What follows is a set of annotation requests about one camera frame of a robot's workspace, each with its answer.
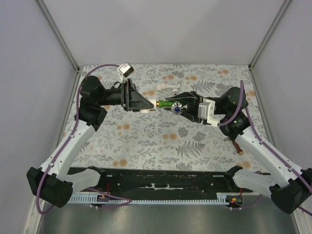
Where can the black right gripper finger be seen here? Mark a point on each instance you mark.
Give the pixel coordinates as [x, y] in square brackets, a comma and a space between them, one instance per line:
[190, 113]
[185, 97]

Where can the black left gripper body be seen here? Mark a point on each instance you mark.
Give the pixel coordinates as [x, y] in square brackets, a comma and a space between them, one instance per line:
[125, 87]

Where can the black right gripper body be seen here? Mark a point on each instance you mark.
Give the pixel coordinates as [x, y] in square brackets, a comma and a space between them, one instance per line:
[194, 110]

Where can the green faucet chrome knob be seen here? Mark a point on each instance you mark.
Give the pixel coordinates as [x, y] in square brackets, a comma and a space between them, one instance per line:
[174, 106]

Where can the white PVC elbow fitting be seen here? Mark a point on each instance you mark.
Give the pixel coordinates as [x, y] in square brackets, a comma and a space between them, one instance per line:
[150, 106]

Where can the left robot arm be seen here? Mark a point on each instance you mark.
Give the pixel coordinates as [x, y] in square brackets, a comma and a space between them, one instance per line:
[51, 181]

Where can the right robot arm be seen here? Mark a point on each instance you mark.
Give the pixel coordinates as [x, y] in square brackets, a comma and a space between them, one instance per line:
[287, 184]

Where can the white faucet with elbow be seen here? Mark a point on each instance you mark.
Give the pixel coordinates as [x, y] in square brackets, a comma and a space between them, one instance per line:
[164, 86]

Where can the floral patterned table mat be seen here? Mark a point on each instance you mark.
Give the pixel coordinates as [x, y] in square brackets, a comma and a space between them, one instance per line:
[161, 140]

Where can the brown faucet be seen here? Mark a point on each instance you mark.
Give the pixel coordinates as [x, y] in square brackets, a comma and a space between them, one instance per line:
[235, 144]

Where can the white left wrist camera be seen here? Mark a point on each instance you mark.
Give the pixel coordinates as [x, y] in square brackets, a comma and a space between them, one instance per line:
[124, 70]

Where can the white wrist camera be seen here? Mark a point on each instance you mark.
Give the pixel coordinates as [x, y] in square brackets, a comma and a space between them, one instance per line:
[124, 70]
[206, 111]

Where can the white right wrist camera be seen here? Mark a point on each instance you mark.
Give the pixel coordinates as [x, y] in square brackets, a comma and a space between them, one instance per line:
[206, 111]

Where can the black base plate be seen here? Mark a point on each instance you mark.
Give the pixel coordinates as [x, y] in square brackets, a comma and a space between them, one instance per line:
[165, 185]

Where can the aluminium left corner post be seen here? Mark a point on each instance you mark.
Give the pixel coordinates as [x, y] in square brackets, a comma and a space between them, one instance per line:
[57, 33]

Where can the aluminium corner post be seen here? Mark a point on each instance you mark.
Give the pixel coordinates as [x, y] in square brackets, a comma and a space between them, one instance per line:
[270, 32]
[57, 33]

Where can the aluminium right corner post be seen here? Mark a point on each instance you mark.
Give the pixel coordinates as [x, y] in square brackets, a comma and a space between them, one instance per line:
[270, 32]

